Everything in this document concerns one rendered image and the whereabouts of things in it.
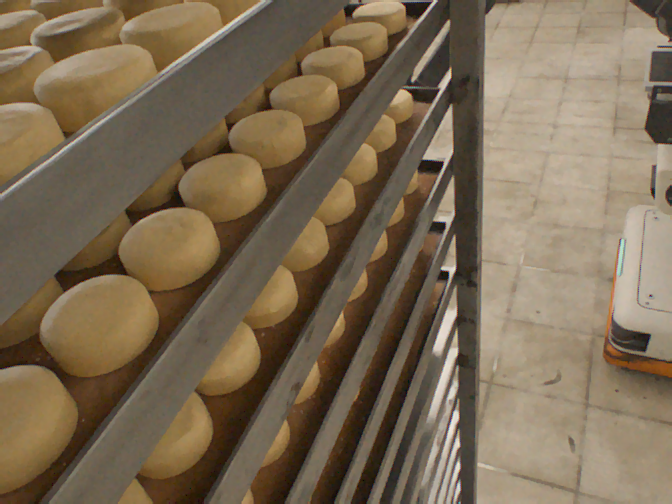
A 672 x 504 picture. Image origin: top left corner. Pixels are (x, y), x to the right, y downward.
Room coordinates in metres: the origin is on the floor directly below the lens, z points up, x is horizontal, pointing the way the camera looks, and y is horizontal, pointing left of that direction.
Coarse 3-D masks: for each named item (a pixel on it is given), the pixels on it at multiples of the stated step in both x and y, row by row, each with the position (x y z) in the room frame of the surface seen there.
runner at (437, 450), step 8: (456, 384) 0.58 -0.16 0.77; (456, 392) 0.54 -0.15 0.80; (448, 400) 0.55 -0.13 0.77; (456, 400) 0.54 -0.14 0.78; (448, 408) 0.53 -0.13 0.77; (448, 416) 0.50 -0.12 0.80; (440, 424) 0.51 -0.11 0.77; (448, 424) 0.49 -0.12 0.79; (440, 432) 0.49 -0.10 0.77; (440, 440) 0.48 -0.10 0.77; (432, 448) 0.47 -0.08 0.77; (440, 448) 0.45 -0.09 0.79; (432, 456) 0.45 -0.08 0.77; (440, 456) 0.45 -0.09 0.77; (432, 464) 0.44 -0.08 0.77; (432, 472) 0.41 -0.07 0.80; (424, 480) 0.42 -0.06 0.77; (432, 480) 0.41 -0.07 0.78; (424, 488) 0.41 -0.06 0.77; (424, 496) 0.38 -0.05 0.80
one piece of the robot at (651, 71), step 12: (660, 48) 1.42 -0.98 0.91; (648, 60) 1.36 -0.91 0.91; (660, 60) 1.35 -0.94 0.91; (648, 72) 1.29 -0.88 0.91; (660, 72) 1.28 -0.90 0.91; (648, 84) 1.23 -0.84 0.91; (660, 84) 1.22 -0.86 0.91; (648, 96) 1.23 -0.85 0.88; (660, 96) 1.20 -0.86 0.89; (660, 108) 1.20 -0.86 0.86; (648, 120) 1.21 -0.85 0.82; (660, 120) 1.20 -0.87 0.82; (648, 132) 1.21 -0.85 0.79; (660, 132) 1.19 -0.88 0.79
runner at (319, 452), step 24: (432, 192) 0.48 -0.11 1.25; (432, 216) 0.47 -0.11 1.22; (408, 240) 0.41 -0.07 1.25; (408, 264) 0.39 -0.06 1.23; (384, 312) 0.33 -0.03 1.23; (360, 360) 0.28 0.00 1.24; (360, 384) 0.28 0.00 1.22; (336, 408) 0.24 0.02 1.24; (336, 432) 0.24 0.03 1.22; (312, 456) 0.21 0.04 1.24; (312, 480) 0.20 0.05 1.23
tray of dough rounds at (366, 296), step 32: (416, 192) 0.52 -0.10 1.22; (384, 256) 0.42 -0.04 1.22; (384, 288) 0.38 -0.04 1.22; (352, 320) 0.34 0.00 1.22; (352, 352) 0.31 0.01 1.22; (320, 384) 0.28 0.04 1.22; (288, 416) 0.26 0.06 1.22; (320, 416) 0.25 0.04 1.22; (288, 448) 0.23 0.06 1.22; (256, 480) 0.21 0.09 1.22; (288, 480) 0.20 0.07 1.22
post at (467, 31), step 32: (448, 0) 0.55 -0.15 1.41; (480, 0) 0.54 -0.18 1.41; (480, 32) 0.54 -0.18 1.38; (480, 64) 0.54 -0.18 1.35; (480, 96) 0.54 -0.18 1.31; (480, 128) 0.54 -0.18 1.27; (480, 160) 0.54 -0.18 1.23; (480, 192) 0.54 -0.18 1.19; (480, 224) 0.55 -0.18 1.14; (480, 256) 0.55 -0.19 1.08; (480, 288) 0.55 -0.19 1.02; (480, 320) 0.56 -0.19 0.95
